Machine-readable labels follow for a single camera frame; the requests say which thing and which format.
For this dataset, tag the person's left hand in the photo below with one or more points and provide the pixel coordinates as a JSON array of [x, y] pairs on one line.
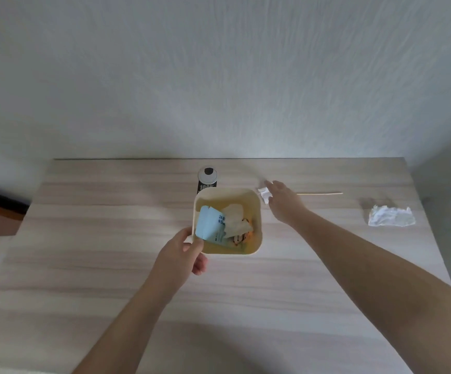
[[178, 260]]

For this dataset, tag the person's right hand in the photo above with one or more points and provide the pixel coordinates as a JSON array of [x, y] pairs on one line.
[[286, 204]]

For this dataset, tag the person's left thumb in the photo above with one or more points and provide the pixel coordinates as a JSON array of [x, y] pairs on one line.
[[196, 247]]

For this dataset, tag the person's right fingers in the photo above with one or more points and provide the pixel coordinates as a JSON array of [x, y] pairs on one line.
[[273, 187]]

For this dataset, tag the small white tissue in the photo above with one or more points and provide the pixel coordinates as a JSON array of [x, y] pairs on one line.
[[264, 195]]

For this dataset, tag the cream square plastic bin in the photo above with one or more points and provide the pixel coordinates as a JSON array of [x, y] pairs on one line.
[[227, 249]]

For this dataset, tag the person's right forearm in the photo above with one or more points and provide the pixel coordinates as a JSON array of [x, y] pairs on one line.
[[389, 292]]

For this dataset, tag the person's left forearm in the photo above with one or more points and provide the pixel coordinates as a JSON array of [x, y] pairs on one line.
[[126, 331]]

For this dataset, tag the light blue paper packet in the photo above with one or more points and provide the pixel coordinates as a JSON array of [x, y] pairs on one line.
[[210, 225]]

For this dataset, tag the beige crumpled paper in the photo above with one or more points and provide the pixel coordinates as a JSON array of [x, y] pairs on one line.
[[234, 218]]

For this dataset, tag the wooden stick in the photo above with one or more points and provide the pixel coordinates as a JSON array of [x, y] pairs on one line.
[[321, 193]]

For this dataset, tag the orange printed wrapper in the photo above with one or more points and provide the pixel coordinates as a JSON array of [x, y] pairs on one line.
[[245, 236]]

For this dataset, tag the black and white can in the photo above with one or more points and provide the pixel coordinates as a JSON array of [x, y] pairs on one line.
[[207, 180]]

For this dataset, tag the large crumpled white tissue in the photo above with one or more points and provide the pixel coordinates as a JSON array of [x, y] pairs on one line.
[[391, 216]]

